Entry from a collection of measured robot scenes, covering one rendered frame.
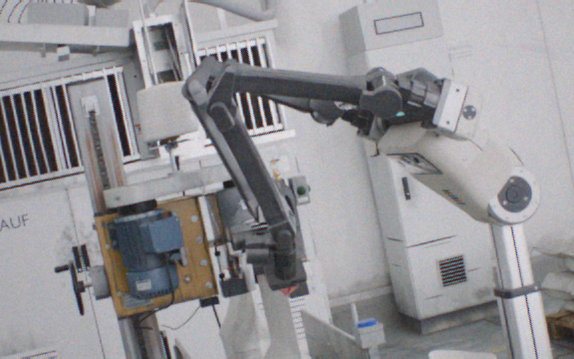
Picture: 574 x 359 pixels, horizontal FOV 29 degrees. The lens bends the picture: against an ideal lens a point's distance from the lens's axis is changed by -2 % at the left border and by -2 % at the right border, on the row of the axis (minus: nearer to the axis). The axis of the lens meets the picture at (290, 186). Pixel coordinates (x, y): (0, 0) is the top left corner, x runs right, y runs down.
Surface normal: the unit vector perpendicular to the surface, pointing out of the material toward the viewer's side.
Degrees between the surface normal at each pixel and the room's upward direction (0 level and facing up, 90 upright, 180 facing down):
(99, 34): 90
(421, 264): 90
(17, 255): 90
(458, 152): 90
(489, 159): 115
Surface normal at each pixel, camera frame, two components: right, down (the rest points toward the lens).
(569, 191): 0.20, 0.01
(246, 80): 0.22, 0.48
